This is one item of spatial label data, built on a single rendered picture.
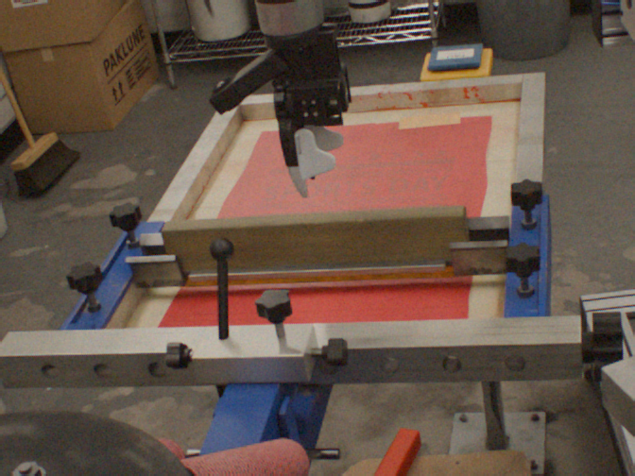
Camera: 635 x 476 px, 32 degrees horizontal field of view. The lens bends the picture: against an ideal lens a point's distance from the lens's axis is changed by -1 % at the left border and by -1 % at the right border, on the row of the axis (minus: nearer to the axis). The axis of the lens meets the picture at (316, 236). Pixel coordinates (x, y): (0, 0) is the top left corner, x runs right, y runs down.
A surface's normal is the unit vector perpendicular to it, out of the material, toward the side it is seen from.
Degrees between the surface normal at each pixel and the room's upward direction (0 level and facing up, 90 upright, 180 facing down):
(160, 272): 90
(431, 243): 90
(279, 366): 90
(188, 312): 0
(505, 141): 0
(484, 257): 90
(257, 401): 0
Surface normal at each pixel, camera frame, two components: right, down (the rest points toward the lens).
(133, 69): 0.96, -0.03
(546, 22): 0.37, 0.45
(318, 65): -0.18, 0.51
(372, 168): -0.16, -0.86
